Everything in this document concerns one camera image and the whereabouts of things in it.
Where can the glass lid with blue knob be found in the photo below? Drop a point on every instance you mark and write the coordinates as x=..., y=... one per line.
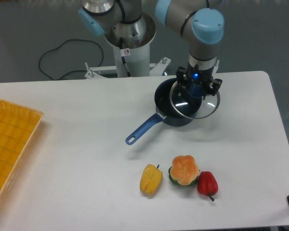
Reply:
x=192, y=102

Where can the orange toy flower vegetable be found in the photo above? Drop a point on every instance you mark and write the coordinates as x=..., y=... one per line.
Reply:
x=184, y=171

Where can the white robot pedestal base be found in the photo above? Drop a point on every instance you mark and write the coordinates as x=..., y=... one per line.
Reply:
x=203, y=29

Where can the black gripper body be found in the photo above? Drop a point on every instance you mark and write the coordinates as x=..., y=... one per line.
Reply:
x=199, y=77

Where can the yellow woven basket tray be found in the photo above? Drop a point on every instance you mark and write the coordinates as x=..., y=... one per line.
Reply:
x=17, y=126

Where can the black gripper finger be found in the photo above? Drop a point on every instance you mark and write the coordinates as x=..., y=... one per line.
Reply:
x=211, y=86
x=181, y=77

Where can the dark blue saucepan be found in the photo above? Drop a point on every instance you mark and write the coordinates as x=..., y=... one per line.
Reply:
x=164, y=113

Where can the yellow toy bell pepper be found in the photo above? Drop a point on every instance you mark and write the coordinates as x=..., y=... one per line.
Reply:
x=151, y=179

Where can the red toy bell pepper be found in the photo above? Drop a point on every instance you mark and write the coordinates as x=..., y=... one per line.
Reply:
x=207, y=184

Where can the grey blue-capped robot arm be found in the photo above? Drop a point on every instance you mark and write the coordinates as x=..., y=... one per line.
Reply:
x=106, y=12

